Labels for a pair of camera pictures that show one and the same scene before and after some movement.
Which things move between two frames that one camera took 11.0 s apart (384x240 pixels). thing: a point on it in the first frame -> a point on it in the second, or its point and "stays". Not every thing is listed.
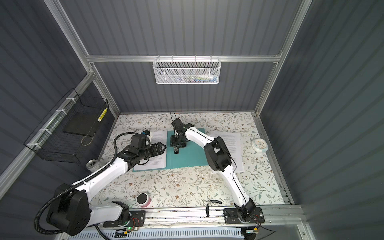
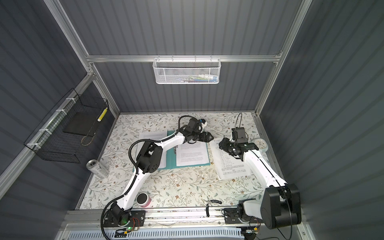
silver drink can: [93, 165] stays
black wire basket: [62, 136] stays
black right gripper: [173, 143] -> [223, 145]
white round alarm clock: [259, 145] stays
